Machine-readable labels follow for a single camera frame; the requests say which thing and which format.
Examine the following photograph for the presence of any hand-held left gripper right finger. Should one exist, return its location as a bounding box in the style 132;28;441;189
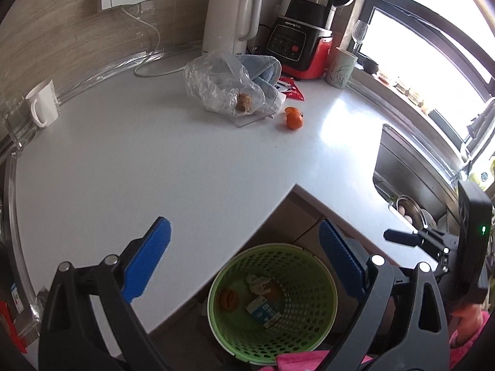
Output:
318;218;451;371

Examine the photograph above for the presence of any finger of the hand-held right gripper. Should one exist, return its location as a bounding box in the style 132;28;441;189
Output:
384;227;461;275

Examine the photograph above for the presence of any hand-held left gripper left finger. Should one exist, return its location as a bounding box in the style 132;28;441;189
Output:
38;216;172;371

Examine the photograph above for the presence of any green plastic waste basket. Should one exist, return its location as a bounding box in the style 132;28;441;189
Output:
208;243;338;362

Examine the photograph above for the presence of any person's right hand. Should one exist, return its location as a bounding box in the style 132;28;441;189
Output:
450;303;486;346

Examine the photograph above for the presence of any metal pot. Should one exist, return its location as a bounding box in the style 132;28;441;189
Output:
395;195;428;228

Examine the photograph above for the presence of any brown cabinet door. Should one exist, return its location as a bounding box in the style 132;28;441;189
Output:
259;193;325;250

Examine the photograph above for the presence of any steel sink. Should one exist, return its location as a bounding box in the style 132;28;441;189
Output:
373;124;470;240

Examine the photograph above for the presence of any crumpled white tissue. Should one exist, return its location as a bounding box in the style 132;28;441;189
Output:
246;274;283;299

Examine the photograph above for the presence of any orange peel piece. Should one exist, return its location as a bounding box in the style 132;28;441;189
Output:
218;288;240;312

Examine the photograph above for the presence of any blue white milk carton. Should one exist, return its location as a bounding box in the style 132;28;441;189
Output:
245;296;282;327

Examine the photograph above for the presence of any pink clothing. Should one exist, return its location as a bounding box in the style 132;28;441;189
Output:
276;317;490;371

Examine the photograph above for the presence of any peeled tangerine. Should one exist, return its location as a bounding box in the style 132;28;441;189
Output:
285;107;304;129

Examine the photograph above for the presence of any row of small jars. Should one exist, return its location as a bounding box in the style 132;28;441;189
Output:
377;70;434;114

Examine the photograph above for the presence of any red snack packet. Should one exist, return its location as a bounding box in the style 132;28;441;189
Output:
276;77;305;101

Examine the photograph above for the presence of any brown bread piece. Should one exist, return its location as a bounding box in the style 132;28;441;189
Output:
236;92;254;113

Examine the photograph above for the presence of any white printed cup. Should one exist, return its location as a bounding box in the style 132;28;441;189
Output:
325;47;358;89

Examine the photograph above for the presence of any clear plastic bag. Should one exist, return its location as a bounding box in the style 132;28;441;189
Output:
184;51;285;118

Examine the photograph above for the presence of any clear drinking glass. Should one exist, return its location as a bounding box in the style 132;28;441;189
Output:
6;100;37;143

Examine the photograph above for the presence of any white mug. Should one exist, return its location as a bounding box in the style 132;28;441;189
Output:
25;79;60;129

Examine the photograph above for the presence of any blue towel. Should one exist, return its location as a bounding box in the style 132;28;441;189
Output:
238;55;283;93

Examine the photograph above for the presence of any wine glass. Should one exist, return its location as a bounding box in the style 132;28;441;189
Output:
352;19;370;53

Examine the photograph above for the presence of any black red blender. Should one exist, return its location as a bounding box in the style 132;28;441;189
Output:
265;0;358;80

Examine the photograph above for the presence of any white electric kettle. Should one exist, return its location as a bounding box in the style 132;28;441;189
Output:
202;0;264;57

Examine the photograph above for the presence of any dark window frame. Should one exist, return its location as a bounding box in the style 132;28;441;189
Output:
356;0;495;147

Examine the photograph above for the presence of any white power cable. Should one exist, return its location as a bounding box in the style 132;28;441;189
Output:
123;6;202;77

